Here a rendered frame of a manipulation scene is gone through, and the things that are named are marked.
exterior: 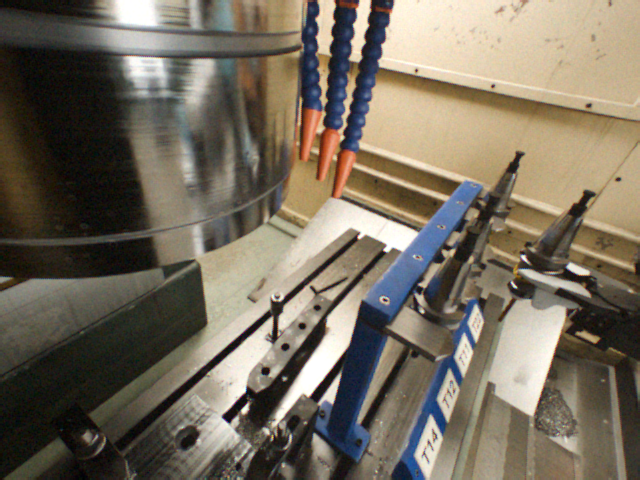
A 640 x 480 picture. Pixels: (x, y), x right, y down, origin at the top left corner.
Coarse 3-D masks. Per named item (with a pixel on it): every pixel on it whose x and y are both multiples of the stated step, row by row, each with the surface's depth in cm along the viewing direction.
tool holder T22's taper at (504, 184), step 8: (504, 168) 60; (504, 176) 59; (512, 176) 58; (496, 184) 60; (504, 184) 59; (512, 184) 59; (488, 192) 62; (496, 192) 60; (504, 192) 60; (504, 200) 60; (496, 208) 61; (504, 208) 61
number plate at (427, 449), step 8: (432, 424) 55; (424, 432) 53; (432, 432) 55; (424, 440) 53; (432, 440) 54; (440, 440) 56; (416, 448) 51; (424, 448) 52; (432, 448) 54; (416, 456) 50; (424, 456) 52; (432, 456) 53; (424, 464) 51; (432, 464) 53; (424, 472) 51
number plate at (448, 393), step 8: (448, 376) 62; (448, 384) 62; (456, 384) 64; (440, 392) 59; (448, 392) 61; (456, 392) 63; (440, 400) 59; (448, 400) 60; (440, 408) 58; (448, 408) 60; (448, 416) 59
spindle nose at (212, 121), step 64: (0, 0) 6; (64, 0) 7; (128, 0) 7; (192, 0) 8; (256, 0) 9; (0, 64) 7; (64, 64) 7; (128, 64) 8; (192, 64) 8; (256, 64) 10; (0, 128) 8; (64, 128) 8; (128, 128) 8; (192, 128) 9; (256, 128) 11; (0, 192) 8; (64, 192) 9; (128, 192) 9; (192, 192) 10; (256, 192) 12; (0, 256) 10; (64, 256) 10; (128, 256) 11; (192, 256) 12
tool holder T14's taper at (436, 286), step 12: (444, 264) 36; (456, 264) 35; (468, 264) 35; (444, 276) 36; (456, 276) 36; (468, 276) 36; (432, 288) 38; (444, 288) 37; (456, 288) 36; (432, 300) 38; (444, 300) 37; (456, 300) 37; (444, 312) 38
